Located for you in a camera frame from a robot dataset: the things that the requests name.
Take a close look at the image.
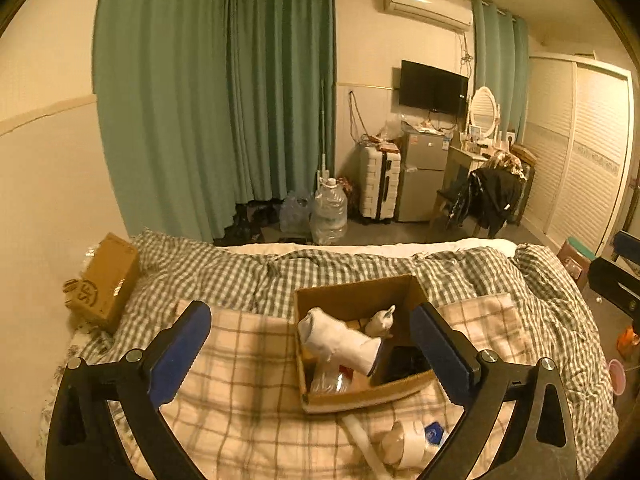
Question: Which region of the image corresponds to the white rolled cloth item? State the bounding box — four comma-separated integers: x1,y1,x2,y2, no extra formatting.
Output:
297,307,385,377

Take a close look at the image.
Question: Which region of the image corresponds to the green checked duvet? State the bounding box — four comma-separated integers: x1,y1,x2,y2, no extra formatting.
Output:
40,229,621,480

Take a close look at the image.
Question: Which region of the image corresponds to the white oval mirror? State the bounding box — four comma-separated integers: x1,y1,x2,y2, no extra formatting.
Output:
468,86,501,140

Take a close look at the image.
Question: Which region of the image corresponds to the small blue packet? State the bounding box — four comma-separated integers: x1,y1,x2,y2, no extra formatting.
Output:
422,420,447,447

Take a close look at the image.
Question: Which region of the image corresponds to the wooden chair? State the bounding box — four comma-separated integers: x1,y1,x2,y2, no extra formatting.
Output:
429,144,537,233

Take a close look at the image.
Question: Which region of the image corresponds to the wide green curtain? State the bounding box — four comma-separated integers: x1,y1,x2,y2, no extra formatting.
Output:
92,0,337,247

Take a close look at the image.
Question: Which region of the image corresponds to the white suitcase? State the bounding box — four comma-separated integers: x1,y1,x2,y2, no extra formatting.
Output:
358,143,403,225

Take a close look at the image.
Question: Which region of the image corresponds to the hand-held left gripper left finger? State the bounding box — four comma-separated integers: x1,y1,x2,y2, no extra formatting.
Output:
45,301,213,480

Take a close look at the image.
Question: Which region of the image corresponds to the white tape roll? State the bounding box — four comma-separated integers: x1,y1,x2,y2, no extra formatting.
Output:
381,420,427,467

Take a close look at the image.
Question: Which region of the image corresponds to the small beige figurine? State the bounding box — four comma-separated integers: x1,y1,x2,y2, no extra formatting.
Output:
364,304,397,339

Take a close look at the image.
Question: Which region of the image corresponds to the black pouch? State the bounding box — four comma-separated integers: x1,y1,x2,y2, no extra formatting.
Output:
384,345,433,384

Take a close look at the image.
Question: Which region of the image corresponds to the dark shoes pile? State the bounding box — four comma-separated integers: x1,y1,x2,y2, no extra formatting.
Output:
220,201,284,244

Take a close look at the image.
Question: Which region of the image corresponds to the white plastic tube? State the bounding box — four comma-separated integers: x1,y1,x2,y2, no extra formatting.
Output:
342,412,390,472

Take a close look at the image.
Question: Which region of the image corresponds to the closed cardboard box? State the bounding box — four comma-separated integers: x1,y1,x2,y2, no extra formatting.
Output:
63,232,142,334

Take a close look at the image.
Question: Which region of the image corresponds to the silver small fridge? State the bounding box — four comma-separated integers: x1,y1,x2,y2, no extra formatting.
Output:
396,128,451,224

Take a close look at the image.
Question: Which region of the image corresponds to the large clear water jug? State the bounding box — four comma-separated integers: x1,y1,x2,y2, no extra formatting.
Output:
310,178,349,246

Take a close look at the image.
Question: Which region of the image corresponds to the white sliding wardrobe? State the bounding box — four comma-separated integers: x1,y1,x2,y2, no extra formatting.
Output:
515,53,635,261

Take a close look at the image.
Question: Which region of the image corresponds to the white air conditioner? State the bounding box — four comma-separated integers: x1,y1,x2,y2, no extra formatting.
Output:
383,0,474,34

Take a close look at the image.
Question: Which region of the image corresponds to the black wall television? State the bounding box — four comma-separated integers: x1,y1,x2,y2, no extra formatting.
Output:
399,59,470,114

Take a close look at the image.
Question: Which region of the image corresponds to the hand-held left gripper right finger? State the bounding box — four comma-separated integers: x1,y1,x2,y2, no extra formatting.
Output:
410,302,579,480

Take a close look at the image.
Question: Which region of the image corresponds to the beige plaid blanket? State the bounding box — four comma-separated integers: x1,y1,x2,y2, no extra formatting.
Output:
125,292,535,480

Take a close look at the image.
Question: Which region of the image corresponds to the cardboard box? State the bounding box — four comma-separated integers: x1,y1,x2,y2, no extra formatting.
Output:
63,232,142,334
293,274,442,414

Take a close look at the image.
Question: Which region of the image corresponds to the clear plastic bottle in box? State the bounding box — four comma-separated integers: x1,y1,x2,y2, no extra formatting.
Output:
309,363,363,395

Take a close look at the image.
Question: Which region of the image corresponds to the orange object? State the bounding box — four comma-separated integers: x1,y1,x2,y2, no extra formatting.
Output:
617,325,640,359

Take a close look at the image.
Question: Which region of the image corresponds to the pink cup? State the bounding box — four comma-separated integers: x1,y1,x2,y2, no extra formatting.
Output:
607,359,630,392

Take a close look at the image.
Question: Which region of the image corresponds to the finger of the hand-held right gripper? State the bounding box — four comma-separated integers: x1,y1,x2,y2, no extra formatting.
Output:
587,257,640,319
614,230,640,264

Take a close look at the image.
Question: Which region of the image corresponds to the black jacket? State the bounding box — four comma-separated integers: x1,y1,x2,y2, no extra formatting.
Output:
448,166,523,239

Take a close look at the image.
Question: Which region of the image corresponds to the dressing table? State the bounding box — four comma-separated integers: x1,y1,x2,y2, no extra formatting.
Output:
444,140,501,196

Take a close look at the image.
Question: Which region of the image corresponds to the white mop pole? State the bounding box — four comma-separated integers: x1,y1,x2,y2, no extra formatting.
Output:
318,78,332,181

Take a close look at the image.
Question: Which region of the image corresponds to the plastic bag of bottles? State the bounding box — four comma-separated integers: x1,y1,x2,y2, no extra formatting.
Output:
279,191,317,235

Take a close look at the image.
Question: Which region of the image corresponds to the narrow green curtain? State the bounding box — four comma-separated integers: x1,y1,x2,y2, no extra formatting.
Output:
471,0,530,147

